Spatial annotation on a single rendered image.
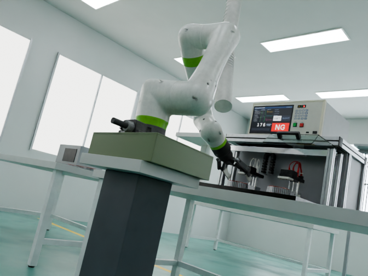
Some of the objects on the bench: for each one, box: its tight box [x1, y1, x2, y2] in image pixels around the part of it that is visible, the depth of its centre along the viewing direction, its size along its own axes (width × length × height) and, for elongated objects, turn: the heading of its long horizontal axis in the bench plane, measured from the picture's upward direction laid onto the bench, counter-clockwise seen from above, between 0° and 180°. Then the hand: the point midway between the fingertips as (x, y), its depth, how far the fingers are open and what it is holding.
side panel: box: [341, 153, 366, 211], centre depth 191 cm, size 28×3×32 cm, turn 5°
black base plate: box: [199, 182, 316, 204], centre depth 184 cm, size 47×64×2 cm
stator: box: [227, 180, 249, 189], centre depth 192 cm, size 11×11×4 cm
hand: (239, 177), depth 192 cm, fingers open, 13 cm apart
